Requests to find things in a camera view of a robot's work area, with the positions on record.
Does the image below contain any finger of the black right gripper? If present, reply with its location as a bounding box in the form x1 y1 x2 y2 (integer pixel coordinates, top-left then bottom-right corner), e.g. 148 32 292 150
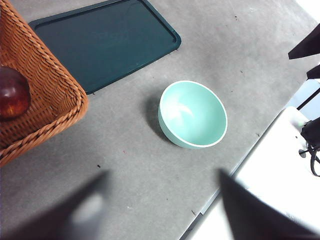
306 64 320 80
288 23 320 61

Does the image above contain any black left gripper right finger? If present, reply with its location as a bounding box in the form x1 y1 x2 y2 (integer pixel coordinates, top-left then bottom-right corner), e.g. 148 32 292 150
218 168 320 240

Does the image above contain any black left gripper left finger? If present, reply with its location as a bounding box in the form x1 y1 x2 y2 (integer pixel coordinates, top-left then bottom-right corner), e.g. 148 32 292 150
0 169 111 240

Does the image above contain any teal bowl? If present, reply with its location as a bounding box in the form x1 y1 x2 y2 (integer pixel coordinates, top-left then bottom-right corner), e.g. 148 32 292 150
157 80 228 150

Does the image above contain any dark red plum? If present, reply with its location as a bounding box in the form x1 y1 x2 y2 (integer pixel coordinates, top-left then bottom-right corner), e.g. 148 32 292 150
0 66 31 122

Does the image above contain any brown wicker basket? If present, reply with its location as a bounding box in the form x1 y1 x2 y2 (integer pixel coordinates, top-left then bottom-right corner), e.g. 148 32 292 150
0 0 90 167

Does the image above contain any dark rectangular tray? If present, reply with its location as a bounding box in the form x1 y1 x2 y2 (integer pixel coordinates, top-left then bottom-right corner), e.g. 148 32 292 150
27 0 182 95

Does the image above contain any white front camera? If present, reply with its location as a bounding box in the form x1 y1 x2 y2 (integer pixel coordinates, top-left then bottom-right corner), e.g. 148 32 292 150
284 106 308 138

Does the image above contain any black camera cable loop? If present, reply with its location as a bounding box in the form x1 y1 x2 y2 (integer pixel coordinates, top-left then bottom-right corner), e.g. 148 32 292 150
298 143 320 178

